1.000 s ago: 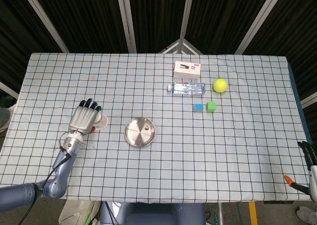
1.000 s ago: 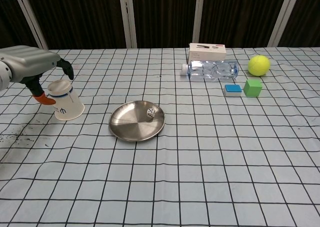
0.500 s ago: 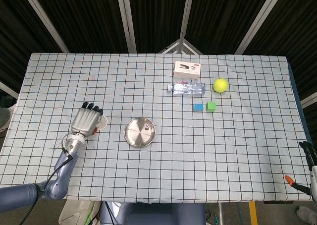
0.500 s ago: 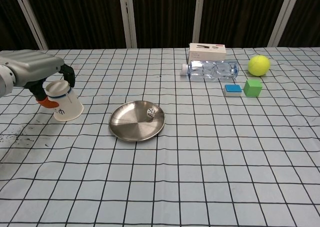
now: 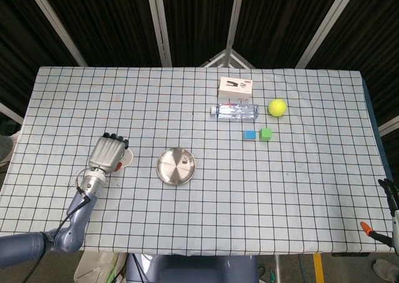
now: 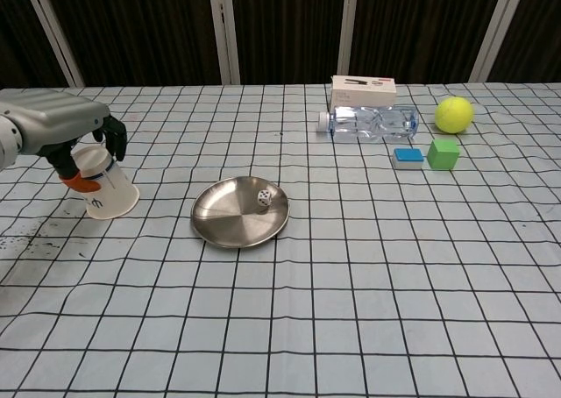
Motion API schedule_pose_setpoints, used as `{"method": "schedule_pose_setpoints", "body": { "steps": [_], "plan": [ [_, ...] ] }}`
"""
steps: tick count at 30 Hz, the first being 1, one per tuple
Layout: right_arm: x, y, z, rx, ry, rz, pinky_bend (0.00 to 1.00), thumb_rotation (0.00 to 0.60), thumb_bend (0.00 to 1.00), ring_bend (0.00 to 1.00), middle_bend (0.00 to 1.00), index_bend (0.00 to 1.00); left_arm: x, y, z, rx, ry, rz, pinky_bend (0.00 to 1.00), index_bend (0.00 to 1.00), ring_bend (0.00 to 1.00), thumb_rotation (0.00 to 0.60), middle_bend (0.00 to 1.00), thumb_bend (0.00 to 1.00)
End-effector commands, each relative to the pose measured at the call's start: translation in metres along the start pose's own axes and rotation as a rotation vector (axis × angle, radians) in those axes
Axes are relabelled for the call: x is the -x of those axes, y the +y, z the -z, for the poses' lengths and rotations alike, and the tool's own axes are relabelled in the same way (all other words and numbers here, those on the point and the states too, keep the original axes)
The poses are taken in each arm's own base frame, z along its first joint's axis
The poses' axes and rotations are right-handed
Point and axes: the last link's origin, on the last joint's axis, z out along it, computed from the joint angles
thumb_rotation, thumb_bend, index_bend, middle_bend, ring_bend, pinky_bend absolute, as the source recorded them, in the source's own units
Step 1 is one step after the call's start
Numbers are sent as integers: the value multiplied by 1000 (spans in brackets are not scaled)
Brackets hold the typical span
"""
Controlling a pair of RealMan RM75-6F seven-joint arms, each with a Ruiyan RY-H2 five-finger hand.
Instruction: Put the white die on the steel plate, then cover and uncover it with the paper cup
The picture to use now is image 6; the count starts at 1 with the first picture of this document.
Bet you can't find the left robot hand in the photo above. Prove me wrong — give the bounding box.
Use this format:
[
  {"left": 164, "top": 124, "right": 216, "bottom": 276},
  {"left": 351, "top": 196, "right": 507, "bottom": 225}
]
[{"left": 0, "top": 89, "right": 128, "bottom": 194}]

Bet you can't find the white paper cup blue print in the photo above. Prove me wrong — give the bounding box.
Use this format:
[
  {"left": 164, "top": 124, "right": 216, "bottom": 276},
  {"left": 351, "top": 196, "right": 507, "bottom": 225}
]
[{"left": 69, "top": 146, "right": 141, "bottom": 221}]

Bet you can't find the round metal plate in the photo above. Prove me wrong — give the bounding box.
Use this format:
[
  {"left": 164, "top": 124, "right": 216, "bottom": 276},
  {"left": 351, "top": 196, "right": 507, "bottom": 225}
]
[{"left": 190, "top": 175, "right": 292, "bottom": 250}]

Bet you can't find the white stapler box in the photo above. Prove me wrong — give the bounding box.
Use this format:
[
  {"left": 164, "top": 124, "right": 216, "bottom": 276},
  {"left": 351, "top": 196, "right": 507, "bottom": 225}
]
[{"left": 330, "top": 75, "right": 399, "bottom": 110}]

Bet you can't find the clear plastic water bottle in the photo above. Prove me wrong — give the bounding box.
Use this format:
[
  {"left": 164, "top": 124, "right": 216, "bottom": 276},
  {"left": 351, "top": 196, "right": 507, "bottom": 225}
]
[{"left": 316, "top": 104, "right": 419, "bottom": 144}]

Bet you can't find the light blue checked tablecloth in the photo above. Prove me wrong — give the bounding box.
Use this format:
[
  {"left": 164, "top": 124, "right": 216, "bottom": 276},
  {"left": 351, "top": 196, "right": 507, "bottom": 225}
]
[{"left": 0, "top": 82, "right": 561, "bottom": 398}]

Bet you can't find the blue and white block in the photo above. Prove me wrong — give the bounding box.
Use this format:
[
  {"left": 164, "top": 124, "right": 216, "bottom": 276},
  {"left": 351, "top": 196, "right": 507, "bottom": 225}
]
[{"left": 393, "top": 147, "right": 425, "bottom": 171}]

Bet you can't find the green cube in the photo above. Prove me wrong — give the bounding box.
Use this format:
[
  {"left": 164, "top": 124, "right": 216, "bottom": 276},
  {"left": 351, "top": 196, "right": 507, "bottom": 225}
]
[{"left": 426, "top": 139, "right": 461, "bottom": 171}]

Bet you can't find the yellow tennis ball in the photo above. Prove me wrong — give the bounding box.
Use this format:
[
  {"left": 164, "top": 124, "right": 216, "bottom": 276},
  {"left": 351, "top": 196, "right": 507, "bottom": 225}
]
[{"left": 434, "top": 96, "right": 475, "bottom": 135}]

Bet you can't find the white metal frame post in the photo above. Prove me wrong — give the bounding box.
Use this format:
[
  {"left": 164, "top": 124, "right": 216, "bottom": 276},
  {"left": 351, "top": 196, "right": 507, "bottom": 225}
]
[
  {"left": 19, "top": 0, "right": 85, "bottom": 88},
  {"left": 207, "top": 0, "right": 241, "bottom": 85},
  {"left": 471, "top": 0, "right": 531, "bottom": 83},
  {"left": 337, "top": 0, "right": 373, "bottom": 83}
]

